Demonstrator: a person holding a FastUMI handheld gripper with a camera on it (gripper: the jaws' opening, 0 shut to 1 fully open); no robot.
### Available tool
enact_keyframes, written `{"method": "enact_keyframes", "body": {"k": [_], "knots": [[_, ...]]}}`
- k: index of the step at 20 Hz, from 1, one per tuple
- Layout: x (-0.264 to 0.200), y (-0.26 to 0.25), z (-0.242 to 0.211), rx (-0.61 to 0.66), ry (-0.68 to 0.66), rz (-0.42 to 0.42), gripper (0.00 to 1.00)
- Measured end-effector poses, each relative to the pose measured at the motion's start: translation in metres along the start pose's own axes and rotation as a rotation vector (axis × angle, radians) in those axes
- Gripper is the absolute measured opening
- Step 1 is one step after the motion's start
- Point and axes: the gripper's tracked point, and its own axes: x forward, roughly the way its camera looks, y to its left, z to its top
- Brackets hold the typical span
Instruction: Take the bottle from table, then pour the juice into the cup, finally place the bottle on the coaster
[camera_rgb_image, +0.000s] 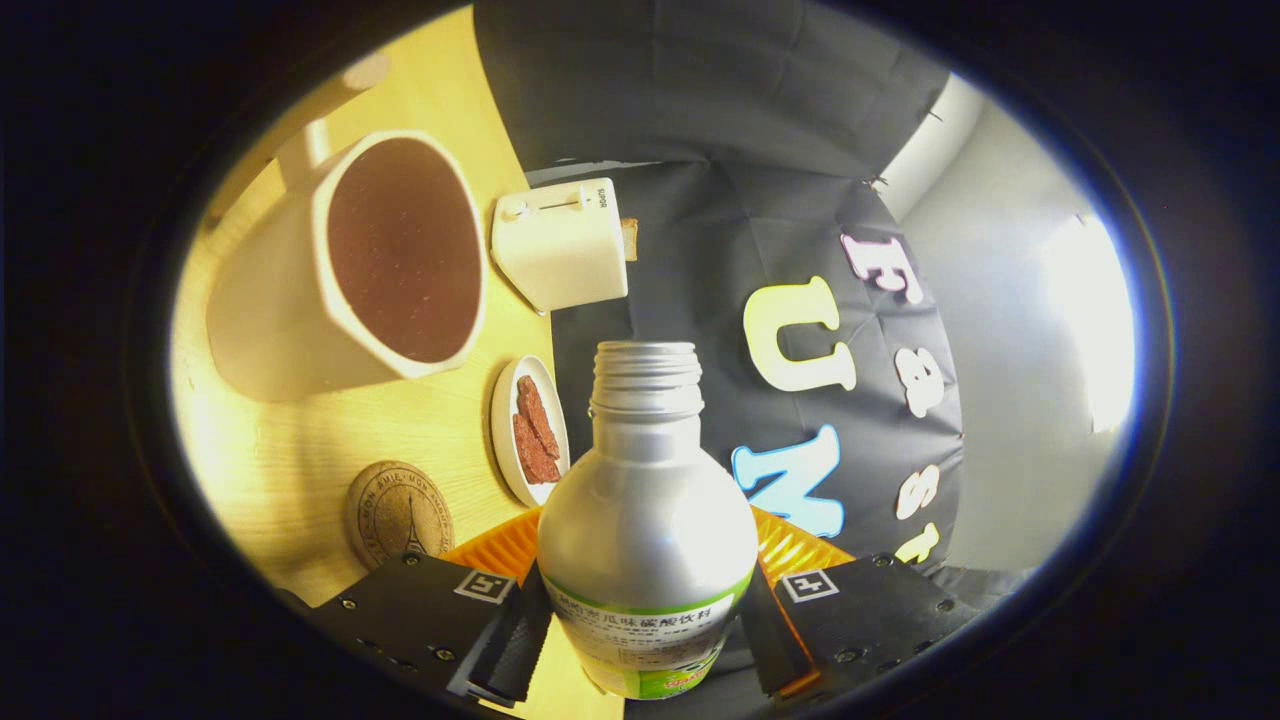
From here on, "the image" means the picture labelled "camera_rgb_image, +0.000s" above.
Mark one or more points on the wooden table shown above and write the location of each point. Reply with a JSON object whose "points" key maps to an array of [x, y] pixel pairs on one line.
{"points": [[300, 450]]}

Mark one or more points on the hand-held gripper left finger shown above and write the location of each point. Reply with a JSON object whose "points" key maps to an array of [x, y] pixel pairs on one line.
{"points": [[515, 640]]}

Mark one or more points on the small white plate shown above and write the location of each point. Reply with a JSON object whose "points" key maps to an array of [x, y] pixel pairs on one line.
{"points": [[503, 420]]}

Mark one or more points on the reddish meat slice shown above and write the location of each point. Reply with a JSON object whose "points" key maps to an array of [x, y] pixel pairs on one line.
{"points": [[537, 412], [532, 458]]}

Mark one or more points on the silver bottle with green label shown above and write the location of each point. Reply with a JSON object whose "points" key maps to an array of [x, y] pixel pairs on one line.
{"points": [[645, 520]]}

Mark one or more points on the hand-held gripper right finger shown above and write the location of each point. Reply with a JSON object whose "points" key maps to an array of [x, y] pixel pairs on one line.
{"points": [[765, 640]]}

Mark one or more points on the toasted bread slice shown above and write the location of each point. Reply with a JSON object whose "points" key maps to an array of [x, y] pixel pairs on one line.
{"points": [[630, 240]]}

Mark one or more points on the white toaster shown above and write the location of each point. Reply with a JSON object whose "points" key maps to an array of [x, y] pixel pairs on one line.
{"points": [[560, 250]]}

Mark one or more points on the round cork coaster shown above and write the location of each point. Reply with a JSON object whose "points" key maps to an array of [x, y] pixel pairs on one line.
{"points": [[400, 515]]}

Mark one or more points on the white cup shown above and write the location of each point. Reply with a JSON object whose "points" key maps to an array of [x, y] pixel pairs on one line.
{"points": [[270, 300]]}

